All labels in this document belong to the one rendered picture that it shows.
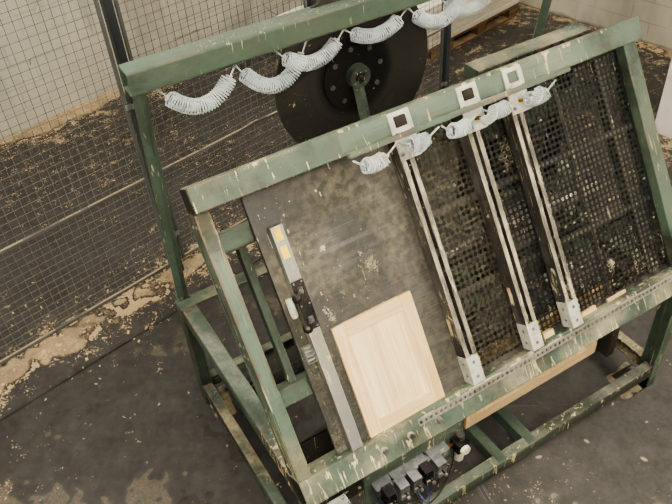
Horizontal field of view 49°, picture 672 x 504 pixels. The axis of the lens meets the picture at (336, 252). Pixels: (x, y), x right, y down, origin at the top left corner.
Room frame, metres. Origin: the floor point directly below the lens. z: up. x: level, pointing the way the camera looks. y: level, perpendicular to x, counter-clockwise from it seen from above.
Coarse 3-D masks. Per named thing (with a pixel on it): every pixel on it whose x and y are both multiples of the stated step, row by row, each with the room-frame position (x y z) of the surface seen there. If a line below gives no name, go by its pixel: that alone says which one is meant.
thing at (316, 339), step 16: (272, 240) 2.09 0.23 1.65; (288, 272) 2.02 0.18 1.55; (320, 336) 1.90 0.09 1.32; (320, 352) 1.87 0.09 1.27; (320, 368) 1.84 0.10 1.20; (336, 384) 1.81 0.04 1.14; (336, 400) 1.77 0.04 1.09; (352, 416) 1.74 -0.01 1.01; (352, 432) 1.70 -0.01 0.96; (352, 448) 1.67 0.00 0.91
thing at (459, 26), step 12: (432, 0) 6.76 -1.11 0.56; (468, 0) 6.94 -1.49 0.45; (492, 0) 7.20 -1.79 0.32; (504, 0) 7.32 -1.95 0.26; (516, 0) 7.45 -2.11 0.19; (288, 12) 6.75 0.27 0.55; (432, 12) 6.61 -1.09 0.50; (480, 12) 7.07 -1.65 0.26; (492, 12) 7.19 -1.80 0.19; (504, 12) 7.45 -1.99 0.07; (516, 12) 7.48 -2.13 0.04; (456, 24) 6.84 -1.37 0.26; (468, 24) 6.95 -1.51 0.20; (480, 24) 7.09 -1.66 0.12; (492, 24) 7.28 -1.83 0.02; (432, 36) 6.62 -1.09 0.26; (456, 36) 6.84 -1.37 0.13; (468, 36) 7.05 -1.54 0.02; (432, 60) 6.62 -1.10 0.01
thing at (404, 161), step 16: (400, 112) 2.46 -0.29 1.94; (400, 128) 2.42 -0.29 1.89; (400, 160) 2.39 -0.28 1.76; (400, 176) 2.39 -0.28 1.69; (416, 176) 2.36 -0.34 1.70; (416, 192) 2.32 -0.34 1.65; (416, 208) 2.29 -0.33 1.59; (416, 224) 2.29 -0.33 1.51; (432, 224) 2.27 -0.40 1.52; (432, 240) 2.26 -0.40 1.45; (432, 256) 2.19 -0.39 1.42; (432, 272) 2.19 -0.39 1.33; (448, 272) 2.17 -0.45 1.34; (448, 288) 2.15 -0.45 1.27; (448, 304) 2.09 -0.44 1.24; (464, 320) 2.07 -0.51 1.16; (464, 336) 2.04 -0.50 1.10; (464, 352) 1.99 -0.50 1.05; (464, 368) 1.98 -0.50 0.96; (480, 368) 1.97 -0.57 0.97
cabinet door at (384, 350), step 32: (352, 320) 1.99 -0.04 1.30; (384, 320) 2.03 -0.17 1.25; (416, 320) 2.06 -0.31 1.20; (352, 352) 1.91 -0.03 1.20; (384, 352) 1.95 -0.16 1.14; (416, 352) 1.98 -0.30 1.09; (352, 384) 1.84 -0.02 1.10; (384, 384) 1.87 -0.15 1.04; (416, 384) 1.90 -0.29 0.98; (384, 416) 1.79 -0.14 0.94
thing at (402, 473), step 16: (448, 432) 1.80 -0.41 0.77; (416, 448) 1.72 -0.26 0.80; (432, 448) 1.75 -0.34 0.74; (448, 448) 1.74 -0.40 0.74; (464, 448) 1.74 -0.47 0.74; (400, 464) 1.68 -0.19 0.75; (416, 464) 1.68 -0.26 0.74; (432, 464) 1.68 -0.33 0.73; (368, 480) 1.61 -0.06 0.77; (384, 480) 1.62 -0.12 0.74; (400, 480) 1.60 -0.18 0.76; (416, 480) 1.59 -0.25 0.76; (432, 480) 1.61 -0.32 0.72; (368, 496) 1.60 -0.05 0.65; (384, 496) 1.55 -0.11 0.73; (400, 496) 1.56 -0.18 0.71; (416, 496) 1.60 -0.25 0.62
